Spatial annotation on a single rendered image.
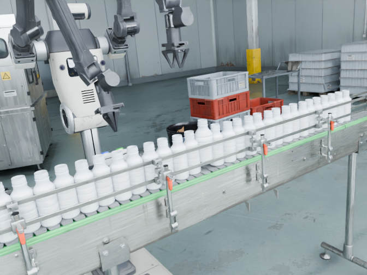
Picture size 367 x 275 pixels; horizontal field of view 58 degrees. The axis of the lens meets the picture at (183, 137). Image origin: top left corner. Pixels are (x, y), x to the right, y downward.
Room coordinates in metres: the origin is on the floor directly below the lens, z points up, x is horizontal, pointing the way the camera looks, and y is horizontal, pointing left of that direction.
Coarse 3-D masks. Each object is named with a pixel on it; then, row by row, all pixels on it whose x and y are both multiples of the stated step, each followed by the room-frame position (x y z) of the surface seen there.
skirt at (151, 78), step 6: (180, 72) 15.54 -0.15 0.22; (186, 72) 15.72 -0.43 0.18; (192, 72) 15.90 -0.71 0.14; (198, 72) 16.09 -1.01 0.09; (204, 72) 16.29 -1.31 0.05; (210, 72) 16.47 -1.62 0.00; (138, 78) 14.37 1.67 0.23; (144, 78) 14.52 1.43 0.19; (150, 78) 14.68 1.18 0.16; (156, 78) 14.84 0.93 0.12; (162, 78) 15.00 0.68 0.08; (168, 78) 15.17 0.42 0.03; (120, 84) 13.91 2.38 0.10; (126, 84) 14.05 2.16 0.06; (132, 84) 14.19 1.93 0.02
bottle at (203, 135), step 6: (198, 120) 1.24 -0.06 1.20; (204, 120) 1.25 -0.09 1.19; (198, 126) 1.22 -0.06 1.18; (204, 126) 1.22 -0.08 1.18; (198, 132) 1.22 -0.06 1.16; (204, 132) 1.21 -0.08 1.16; (210, 132) 1.22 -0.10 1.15; (198, 138) 1.21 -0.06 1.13; (204, 138) 1.20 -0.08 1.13; (210, 138) 1.21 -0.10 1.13; (198, 144) 1.21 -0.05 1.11; (204, 150) 1.20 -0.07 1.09; (210, 150) 1.21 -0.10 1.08; (204, 156) 1.20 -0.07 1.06; (210, 156) 1.21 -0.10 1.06
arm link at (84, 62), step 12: (48, 0) 1.17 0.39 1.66; (60, 0) 1.17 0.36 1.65; (60, 12) 1.18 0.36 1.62; (60, 24) 1.20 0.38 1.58; (72, 24) 1.21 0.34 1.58; (72, 36) 1.21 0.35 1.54; (72, 48) 1.24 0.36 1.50; (84, 48) 1.25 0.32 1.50; (84, 60) 1.25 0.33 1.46; (96, 60) 1.29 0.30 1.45; (84, 72) 1.26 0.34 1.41; (96, 72) 1.29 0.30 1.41
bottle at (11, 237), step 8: (0, 184) 0.84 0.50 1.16; (0, 192) 0.83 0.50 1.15; (0, 200) 0.83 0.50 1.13; (8, 200) 0.84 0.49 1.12; (0, 216) 0.82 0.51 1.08; (8, 216) 0.83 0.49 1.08; (0, 224) 0.82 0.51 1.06; (8, 224) 0.82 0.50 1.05; (8, 232) 0.82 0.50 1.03; (0, 240) 0.82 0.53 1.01; (8, 240) 0.82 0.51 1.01
